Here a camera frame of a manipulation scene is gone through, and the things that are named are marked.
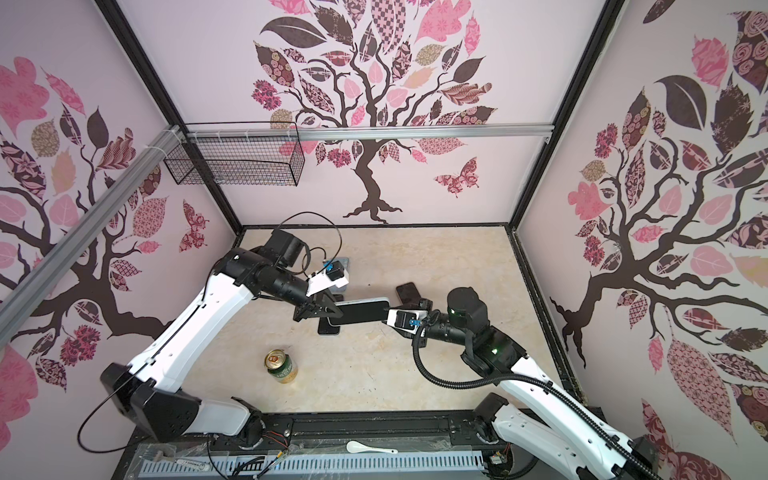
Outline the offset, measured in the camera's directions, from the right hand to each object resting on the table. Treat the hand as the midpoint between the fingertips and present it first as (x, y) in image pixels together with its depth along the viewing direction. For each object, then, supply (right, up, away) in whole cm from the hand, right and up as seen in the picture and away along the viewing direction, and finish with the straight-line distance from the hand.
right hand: (390, 305), depth 65 cm
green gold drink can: (-28, -17, +9) cm, 34 cm away
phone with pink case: (+6, -2, +36) cm, 36 cm away
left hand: (-13, -2, +3) cm, 13 cm away
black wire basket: (-41, +44, +30) cm, 67 cm away
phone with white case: (-7, -1, 0) cm, 7 cm away
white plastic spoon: (-8, -36, +6) cm, 37 cm away
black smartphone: (-21, -12, +27) cm, 36 cm away
